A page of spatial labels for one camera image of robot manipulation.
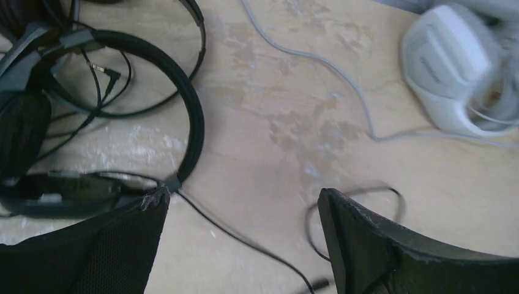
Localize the black headset with microphone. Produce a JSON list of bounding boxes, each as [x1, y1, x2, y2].
[[1, 24, 204, 218]]

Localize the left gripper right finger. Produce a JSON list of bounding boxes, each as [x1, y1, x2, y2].
[[318, 189, 518, 293]]

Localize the grey headphone cable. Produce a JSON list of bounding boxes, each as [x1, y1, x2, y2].
[[241, 0, 519, 147]]

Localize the white grey headphones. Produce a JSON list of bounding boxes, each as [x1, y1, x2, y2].
[[400, 1, 518, 138]]

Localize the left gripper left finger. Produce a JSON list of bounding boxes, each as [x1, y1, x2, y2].
[[1, 187, 170, 293]]

